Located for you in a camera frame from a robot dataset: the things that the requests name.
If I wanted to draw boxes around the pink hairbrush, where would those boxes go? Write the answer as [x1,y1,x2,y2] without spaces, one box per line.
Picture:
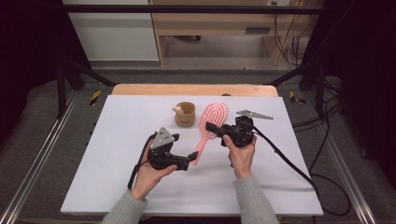
[190,102,230,166]

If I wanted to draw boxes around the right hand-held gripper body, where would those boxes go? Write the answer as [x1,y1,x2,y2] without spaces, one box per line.
[222,109,275,148]

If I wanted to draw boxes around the brown cup with animal figure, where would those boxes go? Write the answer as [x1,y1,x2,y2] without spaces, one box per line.
[173,101,196,128]

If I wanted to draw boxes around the white cabinet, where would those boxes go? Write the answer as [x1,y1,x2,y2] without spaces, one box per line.
[62,0,161,62]

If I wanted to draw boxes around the black metal stand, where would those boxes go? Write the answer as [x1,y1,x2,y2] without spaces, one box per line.
[56,59,117,119]
[266,61,327,119]

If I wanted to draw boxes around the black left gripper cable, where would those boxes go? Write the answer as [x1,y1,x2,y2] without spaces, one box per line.
[126,132,157,191]

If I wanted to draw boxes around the black hanging cables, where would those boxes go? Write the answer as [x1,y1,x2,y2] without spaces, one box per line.
[272,13,310,69]

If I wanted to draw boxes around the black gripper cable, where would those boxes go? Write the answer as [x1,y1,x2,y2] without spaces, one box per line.
[247,121,352,217]
[126,132,157,191]

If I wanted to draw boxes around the black floor cable bundle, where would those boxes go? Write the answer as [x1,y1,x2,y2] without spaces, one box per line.
[292,77,345,171]

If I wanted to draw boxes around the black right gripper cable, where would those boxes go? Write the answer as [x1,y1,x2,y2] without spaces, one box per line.
[247,121,352,217]

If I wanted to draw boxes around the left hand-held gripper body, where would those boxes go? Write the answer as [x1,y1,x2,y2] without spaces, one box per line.
[148,126,191,172]

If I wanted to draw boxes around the dark curtain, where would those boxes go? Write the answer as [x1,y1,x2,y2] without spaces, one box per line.
[306,0,396,188]
[0,0,92,138]

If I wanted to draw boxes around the black horizontal frame bar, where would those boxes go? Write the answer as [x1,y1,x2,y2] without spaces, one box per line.
[61,4,326,15]

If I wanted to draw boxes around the person's right hand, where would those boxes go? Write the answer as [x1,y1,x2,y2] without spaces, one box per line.
[223,133,258,180]

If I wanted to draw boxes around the light wooden desk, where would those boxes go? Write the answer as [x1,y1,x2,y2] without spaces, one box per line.
[148,0,314,67]

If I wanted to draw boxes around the aluminium rail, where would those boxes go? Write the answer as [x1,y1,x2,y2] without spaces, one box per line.
[302,92,378,224]
[0,90,79,224]

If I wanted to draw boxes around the person's left hand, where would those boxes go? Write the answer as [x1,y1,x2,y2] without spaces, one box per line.
[130,161,178,201]

